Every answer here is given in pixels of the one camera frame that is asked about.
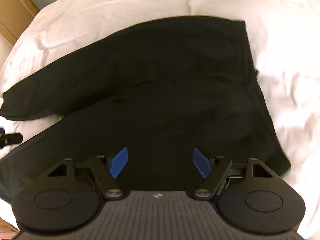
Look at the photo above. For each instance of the white duvet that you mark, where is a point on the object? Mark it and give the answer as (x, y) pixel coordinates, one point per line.
(150, 2)

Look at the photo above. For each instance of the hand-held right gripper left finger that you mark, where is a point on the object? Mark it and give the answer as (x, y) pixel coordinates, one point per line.
(119, 161)

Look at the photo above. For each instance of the wooden door frame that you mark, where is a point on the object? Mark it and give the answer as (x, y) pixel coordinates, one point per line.
(12, 10)

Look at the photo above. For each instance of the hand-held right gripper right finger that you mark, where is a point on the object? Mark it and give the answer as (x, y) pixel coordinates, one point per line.
(202, 161)

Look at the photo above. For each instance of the black pants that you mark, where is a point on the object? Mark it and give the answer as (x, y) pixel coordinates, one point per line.
(162, 92)

